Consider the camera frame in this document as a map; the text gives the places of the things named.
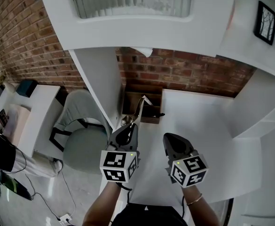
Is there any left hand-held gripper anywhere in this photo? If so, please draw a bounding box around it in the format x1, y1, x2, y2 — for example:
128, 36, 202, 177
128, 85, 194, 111
99, 123, 141, 183

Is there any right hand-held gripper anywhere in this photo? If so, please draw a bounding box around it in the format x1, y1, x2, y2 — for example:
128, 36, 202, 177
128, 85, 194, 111
163, 132, 209, 188

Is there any person's left forearm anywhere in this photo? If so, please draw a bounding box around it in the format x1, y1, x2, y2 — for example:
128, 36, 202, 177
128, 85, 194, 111
81, 181, 129, 226

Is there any person's right forearm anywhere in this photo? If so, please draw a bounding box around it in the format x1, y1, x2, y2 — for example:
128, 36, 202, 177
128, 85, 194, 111
180, 186, 223, 226

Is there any white shelf cabinet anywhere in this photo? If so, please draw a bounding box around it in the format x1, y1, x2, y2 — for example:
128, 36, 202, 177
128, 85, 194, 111
37, 0, 275, 206

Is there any slim silver metal tool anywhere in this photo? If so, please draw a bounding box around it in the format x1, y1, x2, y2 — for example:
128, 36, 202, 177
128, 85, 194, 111
127, 96, 144, 125

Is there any gray chair with black legs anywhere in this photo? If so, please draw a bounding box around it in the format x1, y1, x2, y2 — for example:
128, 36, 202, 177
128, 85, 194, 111
48, 89, 113, 175

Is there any white card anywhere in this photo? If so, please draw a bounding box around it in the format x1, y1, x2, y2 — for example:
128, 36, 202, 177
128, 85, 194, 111
141, 95, 155, 107

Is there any brown wooden desk organizer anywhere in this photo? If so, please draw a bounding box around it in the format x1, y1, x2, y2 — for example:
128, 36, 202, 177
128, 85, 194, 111
121, 83, 164, 125

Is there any person's black clothing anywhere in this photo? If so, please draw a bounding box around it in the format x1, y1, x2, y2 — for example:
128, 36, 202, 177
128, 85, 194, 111
110, 202, 188, 226

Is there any white side desk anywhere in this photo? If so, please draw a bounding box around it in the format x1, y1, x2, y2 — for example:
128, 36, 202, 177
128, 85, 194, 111
0, 82, 62, 158

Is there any white power strip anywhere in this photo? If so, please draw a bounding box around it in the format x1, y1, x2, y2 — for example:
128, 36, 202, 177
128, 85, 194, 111
57, 213, 72, 224

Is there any louvered white cabinet door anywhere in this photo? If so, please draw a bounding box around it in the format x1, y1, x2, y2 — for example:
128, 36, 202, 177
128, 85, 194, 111
37, 0, 237, 57

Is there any beige flat box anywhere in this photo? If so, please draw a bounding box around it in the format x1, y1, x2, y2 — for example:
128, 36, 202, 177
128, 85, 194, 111
4, 104, 32, 146

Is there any black box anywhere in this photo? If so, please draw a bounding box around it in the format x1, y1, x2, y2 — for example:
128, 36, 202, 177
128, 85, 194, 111
16, 79, 39, 97

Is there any black and green bag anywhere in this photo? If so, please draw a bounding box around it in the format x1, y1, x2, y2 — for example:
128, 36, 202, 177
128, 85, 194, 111
0, 163, 32, 202

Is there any white vase with dried flowers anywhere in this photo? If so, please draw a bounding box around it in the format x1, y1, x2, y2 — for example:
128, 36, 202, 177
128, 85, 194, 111
0, 70, 16, 94

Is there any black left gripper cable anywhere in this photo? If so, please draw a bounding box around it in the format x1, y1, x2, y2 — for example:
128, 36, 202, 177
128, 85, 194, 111
115, 182, 133, 205

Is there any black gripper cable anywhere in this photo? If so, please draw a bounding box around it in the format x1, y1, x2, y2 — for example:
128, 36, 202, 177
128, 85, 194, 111
180, 195, 186, 219
115, 182, 133, 205

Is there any gold bracelet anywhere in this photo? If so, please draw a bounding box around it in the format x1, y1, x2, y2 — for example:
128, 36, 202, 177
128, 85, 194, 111
186, 193, 204, 206

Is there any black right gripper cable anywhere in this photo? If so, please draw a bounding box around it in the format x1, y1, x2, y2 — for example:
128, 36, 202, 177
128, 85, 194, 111
180, 195, 186, 219

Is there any black floor cable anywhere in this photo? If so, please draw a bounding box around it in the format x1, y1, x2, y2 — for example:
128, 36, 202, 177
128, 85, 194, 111
24, 162, 77, 221

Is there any black picture frame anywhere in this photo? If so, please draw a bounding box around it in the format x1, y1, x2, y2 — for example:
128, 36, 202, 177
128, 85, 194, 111
253, 0, 275, 46

